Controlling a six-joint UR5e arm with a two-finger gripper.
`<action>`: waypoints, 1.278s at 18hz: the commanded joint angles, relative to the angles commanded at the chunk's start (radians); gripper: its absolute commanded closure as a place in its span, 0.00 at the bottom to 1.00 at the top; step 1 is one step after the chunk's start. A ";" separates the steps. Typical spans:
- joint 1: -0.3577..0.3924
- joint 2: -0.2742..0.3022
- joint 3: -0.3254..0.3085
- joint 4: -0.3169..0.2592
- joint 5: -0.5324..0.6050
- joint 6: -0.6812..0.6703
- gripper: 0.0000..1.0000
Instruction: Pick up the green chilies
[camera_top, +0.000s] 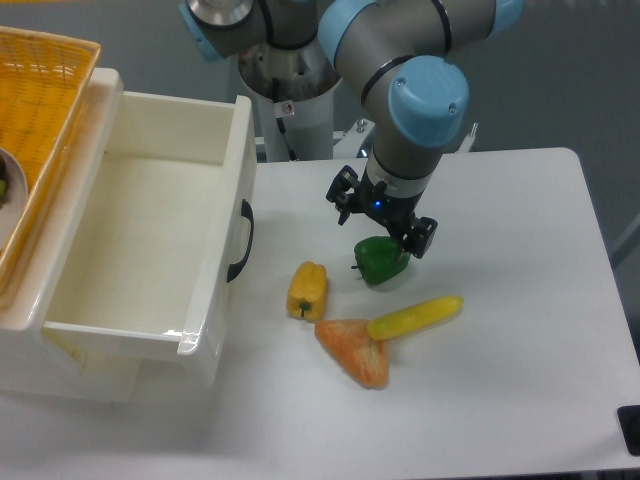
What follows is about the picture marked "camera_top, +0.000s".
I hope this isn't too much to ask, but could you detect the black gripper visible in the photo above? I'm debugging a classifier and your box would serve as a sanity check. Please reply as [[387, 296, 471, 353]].
[[326, 165, 438, 259]]

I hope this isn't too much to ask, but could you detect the green bell pepper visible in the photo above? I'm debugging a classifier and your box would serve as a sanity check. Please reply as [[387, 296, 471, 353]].
[[354, 236, 410, 285]]

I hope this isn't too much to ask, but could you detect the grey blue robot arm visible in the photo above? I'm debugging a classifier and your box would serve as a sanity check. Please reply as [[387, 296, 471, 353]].
[[179, 1, 523, 257]]

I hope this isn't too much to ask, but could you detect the yellow bell pepper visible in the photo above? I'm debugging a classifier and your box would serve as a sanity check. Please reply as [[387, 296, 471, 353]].
[[286, 261, 328, 322]]

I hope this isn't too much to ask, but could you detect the orange triangular bread slice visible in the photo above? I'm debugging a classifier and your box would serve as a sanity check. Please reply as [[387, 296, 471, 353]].
[[314, 319, 389, 389]]

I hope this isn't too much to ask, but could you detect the white open drawer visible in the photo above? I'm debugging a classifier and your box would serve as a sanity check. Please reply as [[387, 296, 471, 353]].
[[44, 92, 257, 386]]

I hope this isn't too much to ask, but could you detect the black corner table fixture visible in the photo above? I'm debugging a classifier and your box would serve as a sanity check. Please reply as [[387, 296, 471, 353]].
[[617, 405, 640, 457]]

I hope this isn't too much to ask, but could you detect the yellow woven plastic basket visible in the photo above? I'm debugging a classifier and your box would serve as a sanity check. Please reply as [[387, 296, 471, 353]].
[[1, 26, 101, 289]]

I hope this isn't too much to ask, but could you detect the white plate with food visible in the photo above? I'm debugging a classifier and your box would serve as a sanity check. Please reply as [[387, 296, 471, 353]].
[[1, 149, 29, 248]]

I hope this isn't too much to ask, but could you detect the white drawer cabinet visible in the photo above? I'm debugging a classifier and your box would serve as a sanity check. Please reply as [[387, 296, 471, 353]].
[[1, 68, 140, 401]]

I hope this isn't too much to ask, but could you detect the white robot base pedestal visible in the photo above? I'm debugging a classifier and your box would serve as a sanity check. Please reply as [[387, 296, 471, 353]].
[[236, 37, 342, 163]]

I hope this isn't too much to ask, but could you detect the black drawer handle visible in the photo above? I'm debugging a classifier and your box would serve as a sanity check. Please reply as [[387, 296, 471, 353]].
[[226, 199, 255, 283]]

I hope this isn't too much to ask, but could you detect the black cable on pedestal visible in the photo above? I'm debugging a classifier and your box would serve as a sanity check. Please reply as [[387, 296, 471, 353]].
[[272, 77, 300, 163]]

